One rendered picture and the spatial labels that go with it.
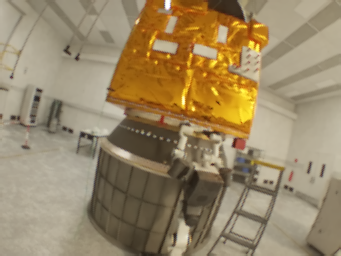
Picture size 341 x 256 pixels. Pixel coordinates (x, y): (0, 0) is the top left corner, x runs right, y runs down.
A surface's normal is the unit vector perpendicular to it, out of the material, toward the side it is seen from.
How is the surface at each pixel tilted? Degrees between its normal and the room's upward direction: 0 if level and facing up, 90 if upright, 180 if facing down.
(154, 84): 88
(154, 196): 90
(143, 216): 90
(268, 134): 90
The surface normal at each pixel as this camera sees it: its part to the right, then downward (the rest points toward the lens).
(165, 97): 0.09, -0.07
